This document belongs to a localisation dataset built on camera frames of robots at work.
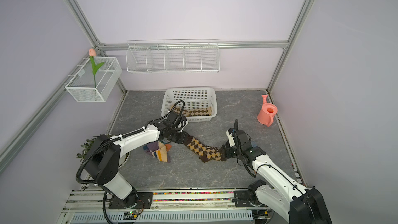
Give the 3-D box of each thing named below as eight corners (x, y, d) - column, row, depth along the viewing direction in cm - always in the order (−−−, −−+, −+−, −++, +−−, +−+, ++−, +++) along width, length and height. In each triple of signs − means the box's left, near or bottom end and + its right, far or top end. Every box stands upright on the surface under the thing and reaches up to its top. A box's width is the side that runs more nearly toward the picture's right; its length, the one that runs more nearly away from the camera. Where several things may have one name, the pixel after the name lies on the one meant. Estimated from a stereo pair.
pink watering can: (255, 125, 103) (260, 115, 94) (259, 105, 114) (264, 94, 104) (269, 130, 101) (276, 119, 91) (272, 109, 111) (278, 98, 102)
